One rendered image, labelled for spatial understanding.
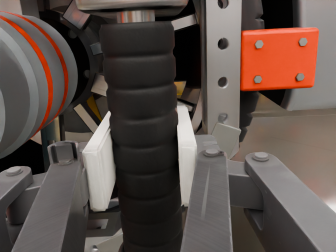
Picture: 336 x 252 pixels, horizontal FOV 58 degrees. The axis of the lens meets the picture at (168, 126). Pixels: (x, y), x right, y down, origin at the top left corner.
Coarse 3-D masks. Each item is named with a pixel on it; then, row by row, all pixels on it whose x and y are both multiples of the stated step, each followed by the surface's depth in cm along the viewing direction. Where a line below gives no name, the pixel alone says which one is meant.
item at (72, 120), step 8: (56, 0) 57; (64, 0) 57; (56, 8) 57; (64, 8) 57; (96, 16) 58; (88, 24) 54; (96, 24) 58; (72, 32) 54; (96, 32) 55; (88, 72) 57; (96, 96) 63; (96, 104) 63; (104, 104) 63; (72, 112) 64; (104, 112) 64; (64, 120) 64; (72, 120) 64; (80, 120) 64; (64, 128) 65; (72, 128) 65; (80, 128) 65; (88, 128) 65
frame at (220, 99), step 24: (216, 0) 33; (240, 0) 33; (216, 24) 34; (240, 24) 34; (216, 48) 35; (216, 72) 36; (216, 96) 37; (216, 120) 37; (96, 216) 47; (96, 240) 43; (120, 240) 42
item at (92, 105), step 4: (92, 96) 62; (88, 100) 62; (92, 100) 62; (88, 104) 63; (92, 104) 63; (92, 108) 63; (96, 108) 63; (96, 112) 63; (100, 116) 64; (100, 120) 64
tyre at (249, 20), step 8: (248, 0) 41; (256, 0) 41; (248, 8) 41; (256, 8) 42; (248, 16) 42; (256, 16) 42; (248, 24) 42; (256, 24) 42; (240, 96) 45; (248, 96) 45; (256, 96) 46; (240, 104) 46; (248, 104) 45; (256, 104) 47; (240, 112) 46; (248, 112) 46; (240, 120) 46; (248, 120) 47; (240, 128) 47; (240, 136) 47; (112, 208) 51; (184, 208) 52
